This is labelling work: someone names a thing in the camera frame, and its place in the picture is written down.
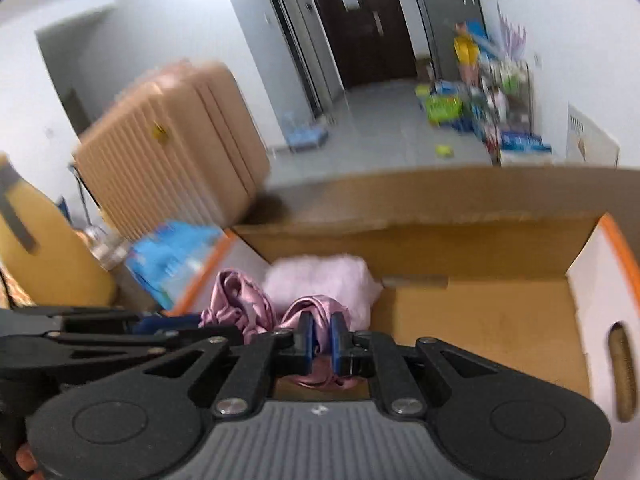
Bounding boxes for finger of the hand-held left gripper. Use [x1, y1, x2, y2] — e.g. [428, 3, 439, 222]
[0, 306, 203, 337]
[0, 327, 244, 396]

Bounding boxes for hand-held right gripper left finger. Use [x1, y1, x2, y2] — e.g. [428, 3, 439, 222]
[142, 311, 321, 419]

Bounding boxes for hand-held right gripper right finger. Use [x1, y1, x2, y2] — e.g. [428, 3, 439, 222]
[330, 311, 502, 419]

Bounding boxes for pink satin cloth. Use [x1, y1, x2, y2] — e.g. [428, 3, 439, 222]
[199, 269, 362, 392]

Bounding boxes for red printed cardboard box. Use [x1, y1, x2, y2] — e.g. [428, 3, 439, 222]
[167, 165, 640, 426]

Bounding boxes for person's left hand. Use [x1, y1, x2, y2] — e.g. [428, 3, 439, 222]
[15, 446, 40, 475]

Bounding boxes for pink fluffy plush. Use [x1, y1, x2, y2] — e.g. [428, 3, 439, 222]
[262, 254, 384, 330]

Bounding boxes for blue plastic package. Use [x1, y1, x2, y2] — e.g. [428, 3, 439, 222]
[124, 220, 227, 312]

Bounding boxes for clear shiny object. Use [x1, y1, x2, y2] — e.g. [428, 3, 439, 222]
[80, 225, 132, 272]

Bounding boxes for yellow jug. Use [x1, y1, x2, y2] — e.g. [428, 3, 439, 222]
[0, 152, 119, 309]

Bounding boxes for pink ribbed suitcase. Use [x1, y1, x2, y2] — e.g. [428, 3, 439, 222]
[72, 59, 273, 242]

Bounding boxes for blue step stool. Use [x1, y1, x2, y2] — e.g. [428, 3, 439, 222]
[281, 114, 329, 154]

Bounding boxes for green basket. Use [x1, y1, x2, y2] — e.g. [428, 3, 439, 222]
[424, 94, 464, 129]

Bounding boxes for blue packs on floor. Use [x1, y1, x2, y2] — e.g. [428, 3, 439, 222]
[499, 129, 553, 155]

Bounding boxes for grey metal door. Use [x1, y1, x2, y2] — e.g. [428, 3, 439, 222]
[257, 0, 333, 117]

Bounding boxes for cluttered storage rack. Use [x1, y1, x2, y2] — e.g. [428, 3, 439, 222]
[472, 55, 535, 162]

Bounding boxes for dark brown door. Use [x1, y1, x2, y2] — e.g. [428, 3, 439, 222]
[304, 0, 419, 90]

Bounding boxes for yellow container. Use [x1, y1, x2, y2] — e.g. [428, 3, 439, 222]
[452, 22, 482, 68]

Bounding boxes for white flat board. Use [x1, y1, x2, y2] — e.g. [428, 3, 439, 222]
[566, 102, 622, 169]

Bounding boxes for grey refrigerator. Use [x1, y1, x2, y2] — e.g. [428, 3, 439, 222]
[407, 0, 487, 82]

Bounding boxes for purple flower decoration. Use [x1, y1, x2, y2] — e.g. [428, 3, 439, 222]
[492, 2, 530, 63]

